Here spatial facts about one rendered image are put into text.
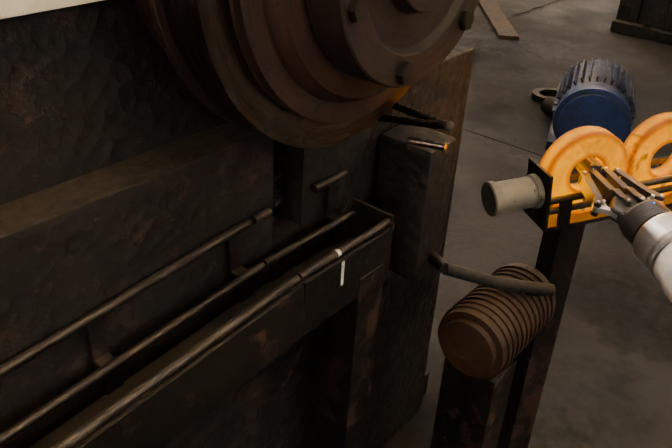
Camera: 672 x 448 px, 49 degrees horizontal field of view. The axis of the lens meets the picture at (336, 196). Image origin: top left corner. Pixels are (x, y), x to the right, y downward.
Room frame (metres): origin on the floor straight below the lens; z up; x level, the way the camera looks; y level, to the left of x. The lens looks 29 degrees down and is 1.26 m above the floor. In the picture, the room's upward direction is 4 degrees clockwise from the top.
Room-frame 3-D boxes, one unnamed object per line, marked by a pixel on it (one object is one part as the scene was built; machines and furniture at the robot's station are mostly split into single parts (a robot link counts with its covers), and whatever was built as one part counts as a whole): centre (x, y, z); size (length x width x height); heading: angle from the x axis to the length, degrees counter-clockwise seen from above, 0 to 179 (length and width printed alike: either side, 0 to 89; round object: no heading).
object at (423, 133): (1.04, -0.12, 0.68); 0.11 x 0.08 x 0.24; 52
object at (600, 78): (2.88, -1.04, 0.17); 0.57 x 0.31 x 0.34; 162
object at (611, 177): (1.06, -0.46, 0.71); 0.11 x 0.01 x 0.04; 16
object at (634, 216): (0.99, -0.47, 0.71); 0.09 x 0.08 x 0.07; 17
